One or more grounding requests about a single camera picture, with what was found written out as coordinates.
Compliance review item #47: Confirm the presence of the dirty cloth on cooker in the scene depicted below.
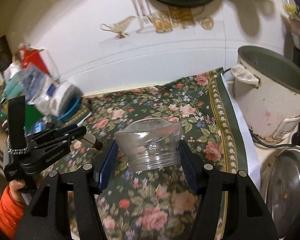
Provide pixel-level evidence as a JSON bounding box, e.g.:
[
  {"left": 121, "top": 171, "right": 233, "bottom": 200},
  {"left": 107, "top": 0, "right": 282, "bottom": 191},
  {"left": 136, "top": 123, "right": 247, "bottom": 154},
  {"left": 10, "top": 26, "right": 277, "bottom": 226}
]
[{"left": 230, "top": 63, "right": 260, "bottom": 88}]

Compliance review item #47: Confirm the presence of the white perforated colander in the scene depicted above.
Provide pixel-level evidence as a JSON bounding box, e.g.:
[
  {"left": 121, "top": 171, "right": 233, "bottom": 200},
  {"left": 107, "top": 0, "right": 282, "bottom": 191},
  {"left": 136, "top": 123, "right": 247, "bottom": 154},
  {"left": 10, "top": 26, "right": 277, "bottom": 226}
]
[{"left": 50, "top": 81, "right": 82, "bottom": 117}]

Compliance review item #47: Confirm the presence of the gold genie lamp ornament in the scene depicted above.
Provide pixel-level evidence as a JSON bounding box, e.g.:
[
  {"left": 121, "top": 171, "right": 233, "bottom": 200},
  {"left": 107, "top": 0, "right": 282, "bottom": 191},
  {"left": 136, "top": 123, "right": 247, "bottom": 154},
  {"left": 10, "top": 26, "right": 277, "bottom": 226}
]
[{"left": 100, "top": 16, "right": 136, "bottom": 40}]

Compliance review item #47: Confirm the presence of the blue plastic basin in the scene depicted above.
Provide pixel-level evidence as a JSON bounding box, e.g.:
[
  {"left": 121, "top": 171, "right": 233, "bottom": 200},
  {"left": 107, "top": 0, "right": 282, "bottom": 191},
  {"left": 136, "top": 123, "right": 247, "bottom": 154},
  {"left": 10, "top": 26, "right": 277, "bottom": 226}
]
[{"left": 57, "top": 95, "right": 81, "bottom": 122}]

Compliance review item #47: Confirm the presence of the clear plastic bag bundle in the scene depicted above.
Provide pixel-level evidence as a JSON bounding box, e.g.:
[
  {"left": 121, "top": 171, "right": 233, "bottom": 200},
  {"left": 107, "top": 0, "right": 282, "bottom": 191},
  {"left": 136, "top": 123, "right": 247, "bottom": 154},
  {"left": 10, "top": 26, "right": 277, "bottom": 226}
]
[{"left": 2, "top": 61, "right": 59, "bottom": 115}]

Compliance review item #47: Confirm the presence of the small dark labelled bottle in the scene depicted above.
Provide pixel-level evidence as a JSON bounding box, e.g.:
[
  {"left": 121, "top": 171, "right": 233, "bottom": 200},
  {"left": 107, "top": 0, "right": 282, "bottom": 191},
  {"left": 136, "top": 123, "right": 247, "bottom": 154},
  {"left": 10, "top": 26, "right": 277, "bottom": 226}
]
[{"left": 80, "top": 132, "right": 103, "bottom": 151}]

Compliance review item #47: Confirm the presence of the person's left hand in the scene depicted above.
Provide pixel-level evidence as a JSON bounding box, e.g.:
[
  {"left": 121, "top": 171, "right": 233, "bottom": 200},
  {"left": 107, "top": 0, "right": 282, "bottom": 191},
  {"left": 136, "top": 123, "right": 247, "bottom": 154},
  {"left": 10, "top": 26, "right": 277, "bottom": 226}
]
[{"left": 9, "top": 174, "right": 43, "bottom": 205}]

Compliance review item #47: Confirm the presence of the white rice cooker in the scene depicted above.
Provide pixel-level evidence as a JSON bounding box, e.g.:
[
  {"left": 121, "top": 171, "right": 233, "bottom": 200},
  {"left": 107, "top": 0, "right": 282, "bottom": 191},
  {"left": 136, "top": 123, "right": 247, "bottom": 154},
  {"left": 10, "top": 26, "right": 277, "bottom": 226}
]
[{"left": 233, "top": 46, "right": 300, "bottom": 145}]

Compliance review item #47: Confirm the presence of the red bag with handle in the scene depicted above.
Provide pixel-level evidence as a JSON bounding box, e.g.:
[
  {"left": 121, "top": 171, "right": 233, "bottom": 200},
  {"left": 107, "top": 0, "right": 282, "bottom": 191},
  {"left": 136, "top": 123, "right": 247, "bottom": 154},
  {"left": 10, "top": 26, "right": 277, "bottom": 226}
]
[{"left": 18, "top": 43, "right": 60, "bottom": 80}]

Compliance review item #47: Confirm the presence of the rice cooker metal lid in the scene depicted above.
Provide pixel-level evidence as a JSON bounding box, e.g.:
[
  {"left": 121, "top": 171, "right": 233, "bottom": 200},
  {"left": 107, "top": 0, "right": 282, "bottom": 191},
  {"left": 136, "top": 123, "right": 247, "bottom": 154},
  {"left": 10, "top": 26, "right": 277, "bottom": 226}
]
[{"left": 261, "top": 146, "right": 300, "bottom": 238}]

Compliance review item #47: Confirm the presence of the floral green tablecloth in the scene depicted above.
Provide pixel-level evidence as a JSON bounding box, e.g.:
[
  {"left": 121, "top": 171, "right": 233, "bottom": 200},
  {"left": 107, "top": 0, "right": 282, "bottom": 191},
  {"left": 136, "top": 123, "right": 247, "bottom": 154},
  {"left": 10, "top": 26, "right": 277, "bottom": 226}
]
[{"left": 34, "top": 67, "right": 249, "bottom": 240}]

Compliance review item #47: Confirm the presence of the hanging metal whisk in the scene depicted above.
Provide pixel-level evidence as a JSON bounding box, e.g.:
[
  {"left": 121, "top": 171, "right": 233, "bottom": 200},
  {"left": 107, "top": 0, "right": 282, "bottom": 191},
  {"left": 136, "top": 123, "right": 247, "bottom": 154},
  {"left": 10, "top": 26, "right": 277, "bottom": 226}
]
[{"left": 130, "top": 0, "right": 153, "bottom": 34}]

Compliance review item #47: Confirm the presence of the green box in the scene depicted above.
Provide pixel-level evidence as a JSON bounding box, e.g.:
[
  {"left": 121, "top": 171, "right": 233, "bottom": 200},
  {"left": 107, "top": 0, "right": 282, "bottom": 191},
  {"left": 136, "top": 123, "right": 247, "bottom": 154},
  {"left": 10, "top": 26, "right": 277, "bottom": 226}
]
[{"left": 24, "top": 105, "right": 44, "bottom": 132}]

